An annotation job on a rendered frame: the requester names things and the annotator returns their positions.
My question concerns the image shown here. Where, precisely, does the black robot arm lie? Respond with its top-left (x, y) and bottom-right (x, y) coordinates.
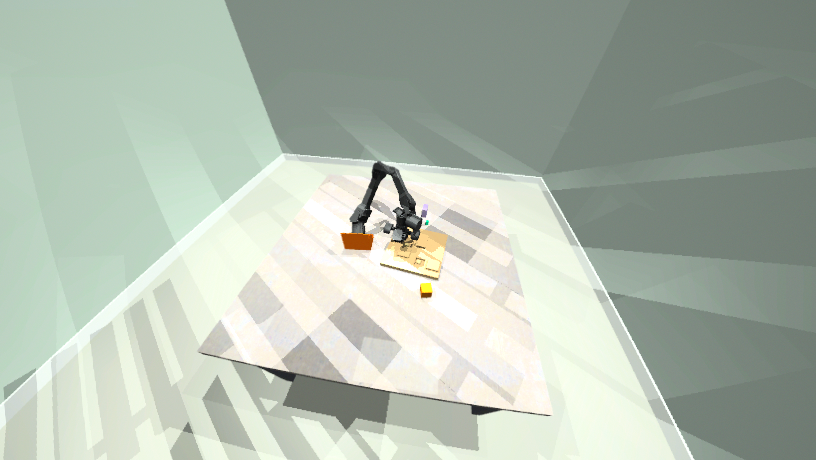
top-left (349, 161), bottom-right (423, 243)

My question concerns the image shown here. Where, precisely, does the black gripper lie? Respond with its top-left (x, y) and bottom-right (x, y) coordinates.
top-left (383, 222), bottom-right (421, 241)

